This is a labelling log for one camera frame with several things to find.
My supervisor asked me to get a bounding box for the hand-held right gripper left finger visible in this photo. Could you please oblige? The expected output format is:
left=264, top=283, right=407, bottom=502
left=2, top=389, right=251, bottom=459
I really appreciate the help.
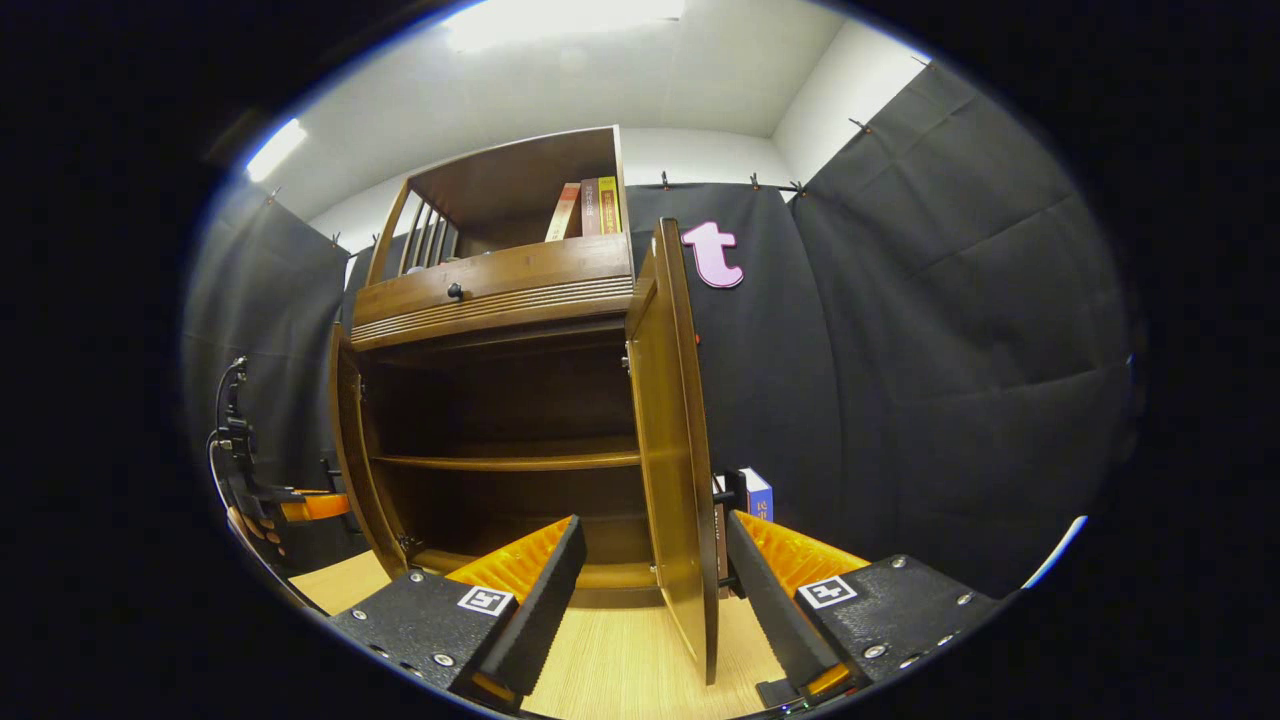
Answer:
left=325, top=514, right=588, bottom=711

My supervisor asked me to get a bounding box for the wooden double-door shoe cabinet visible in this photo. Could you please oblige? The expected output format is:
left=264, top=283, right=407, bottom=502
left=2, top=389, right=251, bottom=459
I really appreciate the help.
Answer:
left=340, top=125, right=661, bottom=611

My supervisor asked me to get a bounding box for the wooden shoe cabinet door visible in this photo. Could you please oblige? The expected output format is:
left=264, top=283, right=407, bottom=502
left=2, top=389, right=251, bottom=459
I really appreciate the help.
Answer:
left=625, top=218, right=749, bottom=686
left=320, top=322, right=411, bottom=581

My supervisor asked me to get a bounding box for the wooden drawer with black knob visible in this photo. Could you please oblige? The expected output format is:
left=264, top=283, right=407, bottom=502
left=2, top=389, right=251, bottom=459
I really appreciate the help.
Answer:
left=352, top=233, right=634, bottom=326

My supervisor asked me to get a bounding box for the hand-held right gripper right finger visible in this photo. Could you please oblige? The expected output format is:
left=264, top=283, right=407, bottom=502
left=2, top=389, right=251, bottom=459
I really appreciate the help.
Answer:
left=725, top=509, right=1004, bottom=701

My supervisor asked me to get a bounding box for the small ceiling light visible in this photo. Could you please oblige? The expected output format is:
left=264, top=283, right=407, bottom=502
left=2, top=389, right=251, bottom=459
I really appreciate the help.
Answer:
left=245, top=118, right=309, bottom=183

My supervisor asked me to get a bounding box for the large ceiling light panel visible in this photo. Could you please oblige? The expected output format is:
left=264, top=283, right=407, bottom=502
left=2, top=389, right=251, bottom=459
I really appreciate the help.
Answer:
left=445, top=0, right=686, bottom=51

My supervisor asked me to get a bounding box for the reddish brown standing book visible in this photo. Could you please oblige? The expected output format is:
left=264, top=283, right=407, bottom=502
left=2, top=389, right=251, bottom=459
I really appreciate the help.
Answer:
left=713, top=475, right=746, bottom=586

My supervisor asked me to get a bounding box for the cream and red book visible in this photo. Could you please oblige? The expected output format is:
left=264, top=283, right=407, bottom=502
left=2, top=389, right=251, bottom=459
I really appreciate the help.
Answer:
left=545, top=182, right=583, bottom=243

